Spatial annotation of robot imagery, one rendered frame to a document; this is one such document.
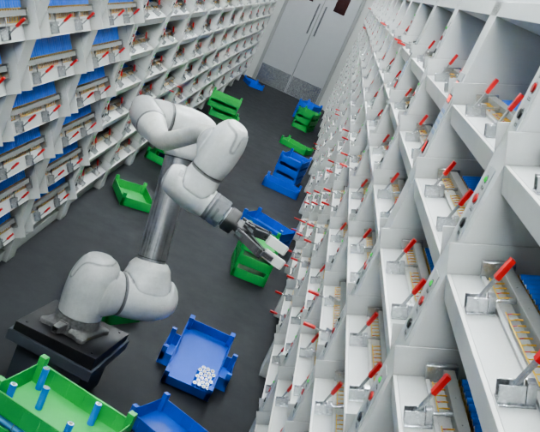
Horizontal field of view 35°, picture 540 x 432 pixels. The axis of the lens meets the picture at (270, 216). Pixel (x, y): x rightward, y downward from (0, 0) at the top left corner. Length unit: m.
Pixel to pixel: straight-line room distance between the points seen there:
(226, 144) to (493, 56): 0.79
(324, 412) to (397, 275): 0.37
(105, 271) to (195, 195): 0.58
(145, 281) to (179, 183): 0.61
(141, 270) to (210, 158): 0.69
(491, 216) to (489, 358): 0.33
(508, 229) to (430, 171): 0.70
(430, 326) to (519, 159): 0.29
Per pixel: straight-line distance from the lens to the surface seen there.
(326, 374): 2.18
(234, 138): 2.39
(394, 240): 2.06
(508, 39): 2.01
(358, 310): 2.11
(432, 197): 1.84
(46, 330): 2.94
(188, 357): 3.48
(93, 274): 2.88
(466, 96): 2.00
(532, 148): 1.32
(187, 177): 2.43
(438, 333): 1.39
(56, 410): 2.26
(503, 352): 1.09
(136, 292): 2.95
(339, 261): 2.81
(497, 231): 1.34
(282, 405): 2.81
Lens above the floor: 1.62
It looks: 16 degrees down
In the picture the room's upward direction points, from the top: 25 degrees clockwise
